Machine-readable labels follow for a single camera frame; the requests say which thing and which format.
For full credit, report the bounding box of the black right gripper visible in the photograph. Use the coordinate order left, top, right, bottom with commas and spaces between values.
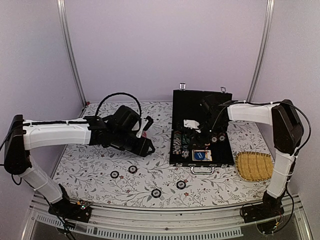
186, 116, 226, 150

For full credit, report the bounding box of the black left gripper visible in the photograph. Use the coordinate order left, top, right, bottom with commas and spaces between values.
112, 129, 156, 158

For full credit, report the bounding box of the poker chip low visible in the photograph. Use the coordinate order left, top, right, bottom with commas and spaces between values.
151, 189, 162, 198

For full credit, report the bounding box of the blue poker chip front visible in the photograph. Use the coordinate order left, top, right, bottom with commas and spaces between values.
181, 149, 190, 159

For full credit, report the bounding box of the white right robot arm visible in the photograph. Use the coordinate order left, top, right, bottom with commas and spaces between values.
172, 90, 304, 199

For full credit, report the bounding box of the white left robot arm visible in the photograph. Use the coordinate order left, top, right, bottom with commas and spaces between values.
1, 105, 155, 217

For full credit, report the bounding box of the black poker case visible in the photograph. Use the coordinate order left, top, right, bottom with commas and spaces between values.
169, 82, 234, 168

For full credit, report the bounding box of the green chip row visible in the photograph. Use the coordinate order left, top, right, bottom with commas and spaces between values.
181, 134, 190, 151

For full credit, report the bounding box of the blue small blind button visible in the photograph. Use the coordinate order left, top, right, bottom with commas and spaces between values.
194, 151, 206, 161

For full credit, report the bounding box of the blue card deck box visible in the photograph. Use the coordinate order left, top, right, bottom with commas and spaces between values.
192, 149, 213, 162

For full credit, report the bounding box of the woven bamboo tray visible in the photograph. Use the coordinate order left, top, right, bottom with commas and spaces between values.
235, 151, 274, 182

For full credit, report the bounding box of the chrome case handle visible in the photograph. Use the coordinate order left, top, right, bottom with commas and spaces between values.
190, 166, 215, 175

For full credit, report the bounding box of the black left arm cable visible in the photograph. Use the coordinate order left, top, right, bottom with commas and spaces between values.
96, 92, 143, 118

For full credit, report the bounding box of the right aluminium frame post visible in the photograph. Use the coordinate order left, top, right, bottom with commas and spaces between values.
246, 0, 275, 102

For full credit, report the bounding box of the aluminium frame post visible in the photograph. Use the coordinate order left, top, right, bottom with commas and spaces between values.
56, 0, 87, 107
246, 0, 275, 102

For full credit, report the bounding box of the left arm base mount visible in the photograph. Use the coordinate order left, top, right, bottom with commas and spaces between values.
48, 184, 92, 223

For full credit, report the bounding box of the front aluminium rail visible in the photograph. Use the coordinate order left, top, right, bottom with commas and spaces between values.
22, 195, 313, 240

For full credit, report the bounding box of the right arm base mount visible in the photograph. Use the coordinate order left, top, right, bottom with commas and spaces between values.
239, 192, 285, 235

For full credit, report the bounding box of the left aluminium frame post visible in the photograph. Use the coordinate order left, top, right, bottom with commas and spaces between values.
56, 0, 87, 107

